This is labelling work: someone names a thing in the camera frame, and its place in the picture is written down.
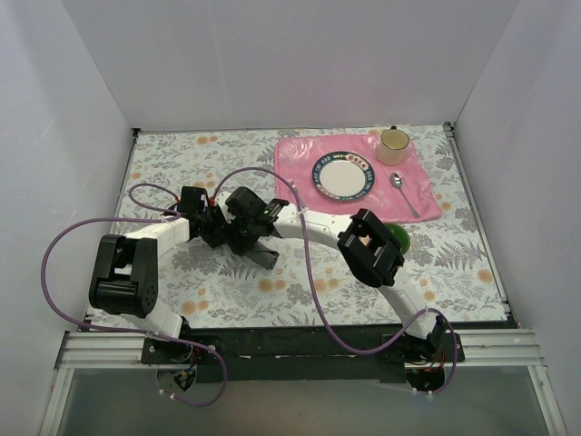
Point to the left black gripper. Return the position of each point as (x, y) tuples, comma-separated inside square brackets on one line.
[(217, 233)]

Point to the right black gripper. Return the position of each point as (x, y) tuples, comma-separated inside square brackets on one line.
[(248, 245)]

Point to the grey cloth napkin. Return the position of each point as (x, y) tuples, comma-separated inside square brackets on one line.
[(263, 256)]

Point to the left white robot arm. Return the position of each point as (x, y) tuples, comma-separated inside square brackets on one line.
[(125, 277)]

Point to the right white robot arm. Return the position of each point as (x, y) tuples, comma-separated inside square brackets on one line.
[(372, 253)]

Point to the white plate blue rim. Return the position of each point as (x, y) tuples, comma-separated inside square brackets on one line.
[(343, 176)]

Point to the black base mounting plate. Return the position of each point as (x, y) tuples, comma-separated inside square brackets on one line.
[(297, 354)]

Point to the green bowl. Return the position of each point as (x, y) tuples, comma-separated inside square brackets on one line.
[(401, 235)]

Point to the silver spoon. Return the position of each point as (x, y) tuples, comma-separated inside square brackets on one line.
[(397, 182)]

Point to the pink placemat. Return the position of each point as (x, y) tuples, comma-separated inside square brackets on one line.
[(294, 158)]

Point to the cream mug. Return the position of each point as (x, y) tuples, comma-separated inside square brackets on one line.
[(393, 146)]

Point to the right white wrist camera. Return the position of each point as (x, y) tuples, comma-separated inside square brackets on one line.
[(219, 210)]

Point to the aluminium frame rail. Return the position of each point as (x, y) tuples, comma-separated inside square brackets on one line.
[(501, 388)]

